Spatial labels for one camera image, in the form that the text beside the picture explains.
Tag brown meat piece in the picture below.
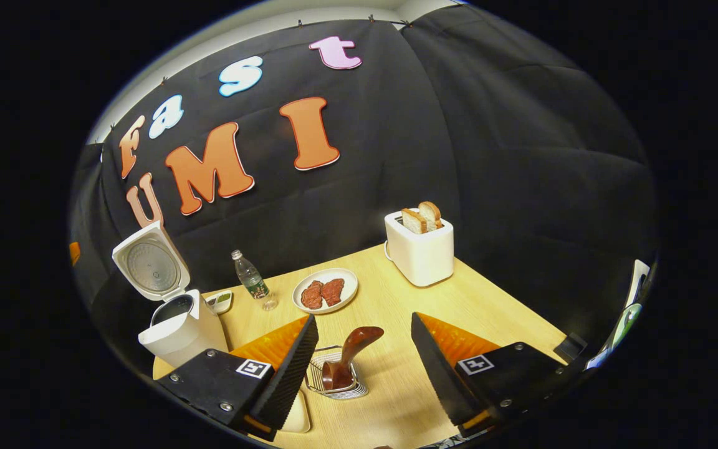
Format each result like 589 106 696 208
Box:
300 280 324 310
320 278 345 307

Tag white rice cooker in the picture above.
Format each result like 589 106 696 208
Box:
112 220 230 369

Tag black backdrop cloth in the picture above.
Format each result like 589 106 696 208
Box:
69 3 658 375

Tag metal wire chopstick holder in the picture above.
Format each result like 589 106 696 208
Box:
304 345 370 400

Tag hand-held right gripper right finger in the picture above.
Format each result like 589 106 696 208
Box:
411 312 584 438

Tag clear plastic water bottle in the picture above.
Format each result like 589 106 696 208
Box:
231 249 279 311

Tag brown wooden spoon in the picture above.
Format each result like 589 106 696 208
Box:
322 326 385 392

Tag small black box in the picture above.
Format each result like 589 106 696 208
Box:
554 332 588 364

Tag white round plate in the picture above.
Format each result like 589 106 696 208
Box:
292 268 359 314

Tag white toaster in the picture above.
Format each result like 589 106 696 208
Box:
384 210 455 287

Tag small dish of green beans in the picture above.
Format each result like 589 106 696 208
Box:
204 289 234 315

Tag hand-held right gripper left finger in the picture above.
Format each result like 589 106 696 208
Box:
155 314 320 442

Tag toast bread slice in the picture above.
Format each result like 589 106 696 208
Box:
401 208 428 235
418 201 443 230

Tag green and white object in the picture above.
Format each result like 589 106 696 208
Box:
585 259 651 372

